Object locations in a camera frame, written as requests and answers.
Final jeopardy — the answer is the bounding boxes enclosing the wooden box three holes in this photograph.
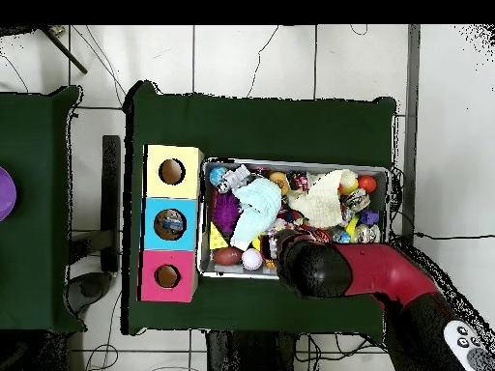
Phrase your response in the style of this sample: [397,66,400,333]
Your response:
[136,144,205,303]

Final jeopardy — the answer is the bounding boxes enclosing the mint green waffle cloth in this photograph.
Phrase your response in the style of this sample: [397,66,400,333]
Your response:
[229,177,283,248]

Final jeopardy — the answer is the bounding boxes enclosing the purple spiky ball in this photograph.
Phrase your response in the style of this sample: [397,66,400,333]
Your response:
[211,191,243,235]

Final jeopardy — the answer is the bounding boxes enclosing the silver toy robot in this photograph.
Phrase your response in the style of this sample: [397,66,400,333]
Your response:
[217,163,251,194]

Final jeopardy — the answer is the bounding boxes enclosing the blue globe ball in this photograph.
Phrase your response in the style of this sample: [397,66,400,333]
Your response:
[208,166,227,187]

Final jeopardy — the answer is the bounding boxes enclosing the small white baseball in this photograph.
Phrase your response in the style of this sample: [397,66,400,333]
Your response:
[241,247,264,271]

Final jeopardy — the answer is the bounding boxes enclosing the small brown football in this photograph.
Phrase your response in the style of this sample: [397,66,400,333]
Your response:
[213,245,244,267]

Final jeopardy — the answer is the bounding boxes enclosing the cream waffle cloth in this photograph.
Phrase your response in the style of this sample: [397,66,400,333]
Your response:
[286,168,359,229]

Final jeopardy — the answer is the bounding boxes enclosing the dark green table cloth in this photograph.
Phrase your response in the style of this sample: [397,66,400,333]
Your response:
[121,79,397,343]

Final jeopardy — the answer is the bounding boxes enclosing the dark green side table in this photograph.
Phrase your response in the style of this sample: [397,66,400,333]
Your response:
[0,85,84,333]

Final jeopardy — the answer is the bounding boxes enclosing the black tripod leg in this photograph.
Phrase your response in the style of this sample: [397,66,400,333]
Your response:
[38,25,89,75]

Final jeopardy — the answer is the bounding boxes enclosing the purple round object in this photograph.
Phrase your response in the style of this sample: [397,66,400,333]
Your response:
[0,165,17,222]

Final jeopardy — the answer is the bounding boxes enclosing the shallow wire mesh bin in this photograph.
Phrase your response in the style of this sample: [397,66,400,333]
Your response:
[196,157,391,285]

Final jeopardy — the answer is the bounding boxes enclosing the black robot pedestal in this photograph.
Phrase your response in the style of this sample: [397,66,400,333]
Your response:
[206,330,298,371]

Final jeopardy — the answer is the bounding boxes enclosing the black floor cable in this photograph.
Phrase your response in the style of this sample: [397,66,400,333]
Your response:
[390,230,495,243]

